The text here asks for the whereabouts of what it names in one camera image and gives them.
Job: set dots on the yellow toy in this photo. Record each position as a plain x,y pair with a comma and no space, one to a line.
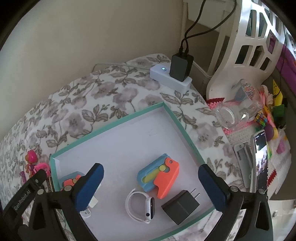
277,97

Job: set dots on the white charger cube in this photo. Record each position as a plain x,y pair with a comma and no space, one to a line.
86,213

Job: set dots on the white smartwatch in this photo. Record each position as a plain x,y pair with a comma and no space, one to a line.
150,206

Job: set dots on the white power strip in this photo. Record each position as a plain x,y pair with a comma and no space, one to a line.
161,76

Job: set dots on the black charger adapter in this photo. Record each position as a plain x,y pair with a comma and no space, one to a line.
180,206

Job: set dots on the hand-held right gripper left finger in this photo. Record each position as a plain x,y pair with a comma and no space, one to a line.
90,185

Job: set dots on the pink lighter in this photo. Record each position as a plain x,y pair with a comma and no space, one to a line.
23,176

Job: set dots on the pink toy dog figure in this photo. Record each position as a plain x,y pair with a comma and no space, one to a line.
31,158

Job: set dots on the black power adapter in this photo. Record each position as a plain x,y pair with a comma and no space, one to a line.
180,67

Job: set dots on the gold black patterned box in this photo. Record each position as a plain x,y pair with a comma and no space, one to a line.
49,184

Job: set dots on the purple cloth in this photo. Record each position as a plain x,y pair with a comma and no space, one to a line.
288,58

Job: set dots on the black smartphone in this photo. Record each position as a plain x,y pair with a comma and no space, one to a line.
261,162

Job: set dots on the teal cardboard tray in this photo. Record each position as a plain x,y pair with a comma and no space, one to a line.
129,139

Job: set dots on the purple ball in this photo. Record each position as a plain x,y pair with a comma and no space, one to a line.
269,131

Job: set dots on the clear glass mug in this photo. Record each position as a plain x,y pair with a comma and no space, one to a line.
231,115

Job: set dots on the pink white knitted mat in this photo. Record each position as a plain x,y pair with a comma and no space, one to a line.
240,136

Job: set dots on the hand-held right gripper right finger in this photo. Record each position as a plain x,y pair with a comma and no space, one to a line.
211,187

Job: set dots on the white plastic chair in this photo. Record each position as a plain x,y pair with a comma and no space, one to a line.
231,58

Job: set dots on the green block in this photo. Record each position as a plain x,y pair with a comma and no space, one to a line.
278,110

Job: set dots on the silver phone stand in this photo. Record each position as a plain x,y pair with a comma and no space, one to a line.
242,162

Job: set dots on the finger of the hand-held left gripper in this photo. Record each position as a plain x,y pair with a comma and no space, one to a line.
39,179

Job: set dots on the floral printed blanket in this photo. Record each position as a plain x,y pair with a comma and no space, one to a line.
92,92

